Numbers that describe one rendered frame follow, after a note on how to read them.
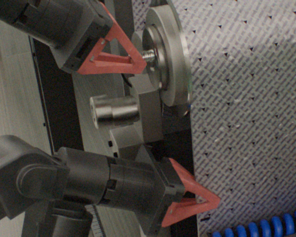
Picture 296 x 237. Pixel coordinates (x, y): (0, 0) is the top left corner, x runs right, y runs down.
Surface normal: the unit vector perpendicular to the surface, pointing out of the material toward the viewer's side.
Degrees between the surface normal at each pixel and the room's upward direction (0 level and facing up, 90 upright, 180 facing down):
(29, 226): 65
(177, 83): 101
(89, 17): 49
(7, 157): 12
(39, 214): 60
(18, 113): 0
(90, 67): 106
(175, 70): 82
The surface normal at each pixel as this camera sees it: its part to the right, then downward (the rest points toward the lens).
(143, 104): 0.27, 0.45
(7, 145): -0.20, -0.89
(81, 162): 0.44, -0.53
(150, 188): 0.42, -0.08
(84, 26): -0.76, -0.39
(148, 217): -0.90, -0.20
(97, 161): 0.41, -0.72
